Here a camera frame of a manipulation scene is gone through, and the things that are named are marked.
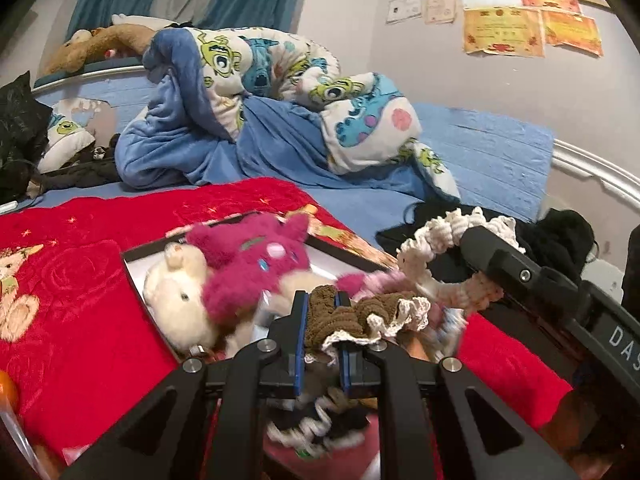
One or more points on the brown white-trim scrunchie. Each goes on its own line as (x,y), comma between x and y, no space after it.
(330,320)

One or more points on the magenta plush toy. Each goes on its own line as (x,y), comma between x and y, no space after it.
(240,280)

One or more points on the black white-trim scrunchie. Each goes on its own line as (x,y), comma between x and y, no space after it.
(325,425)

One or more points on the cartoon print pillow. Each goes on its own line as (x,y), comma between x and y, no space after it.
(65,135)

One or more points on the blue bed sheet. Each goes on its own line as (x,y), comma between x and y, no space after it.
(490,160)

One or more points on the white bed footboard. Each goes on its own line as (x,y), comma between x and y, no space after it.
(595,165)

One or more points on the black cardboard box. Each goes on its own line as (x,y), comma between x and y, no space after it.
(150,280)

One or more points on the black hoodie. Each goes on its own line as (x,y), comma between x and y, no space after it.
(565,235)

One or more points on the curved bed headboard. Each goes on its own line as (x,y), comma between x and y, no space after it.
(85,72)

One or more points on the beige certificate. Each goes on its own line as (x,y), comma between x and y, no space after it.
(441,4)

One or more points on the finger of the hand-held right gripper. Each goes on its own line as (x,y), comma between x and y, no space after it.
(500,257)

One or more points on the orange round object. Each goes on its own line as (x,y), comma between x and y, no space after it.
(7,390)

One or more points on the red printed blanket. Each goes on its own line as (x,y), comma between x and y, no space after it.
(75,310)

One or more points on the brown teddy bear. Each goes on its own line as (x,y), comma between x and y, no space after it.
(120,37)

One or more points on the cream plush toy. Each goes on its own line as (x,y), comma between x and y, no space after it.
(175,300)

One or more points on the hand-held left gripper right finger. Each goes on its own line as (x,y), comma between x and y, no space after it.
(345,372)

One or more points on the small white certificate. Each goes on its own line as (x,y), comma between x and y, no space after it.
(405,7)

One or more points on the large yellow certificate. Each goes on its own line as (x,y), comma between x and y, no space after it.
(502,32)

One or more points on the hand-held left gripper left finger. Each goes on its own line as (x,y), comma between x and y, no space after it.
(299,332)

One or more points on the cream crochet scrunchie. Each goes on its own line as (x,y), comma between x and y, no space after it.
(440,232)

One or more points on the black plastic bag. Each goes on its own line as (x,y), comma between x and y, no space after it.
(20,135)

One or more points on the dark garment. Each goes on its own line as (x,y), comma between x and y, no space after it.
(80,172)

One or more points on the white plush toy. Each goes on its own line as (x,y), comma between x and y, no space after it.
(145,21)

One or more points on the blue white crochet scrunchie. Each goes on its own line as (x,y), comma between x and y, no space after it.
(450,330)

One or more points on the cartoon print blue duvet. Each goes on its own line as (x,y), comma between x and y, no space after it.
(280,145)

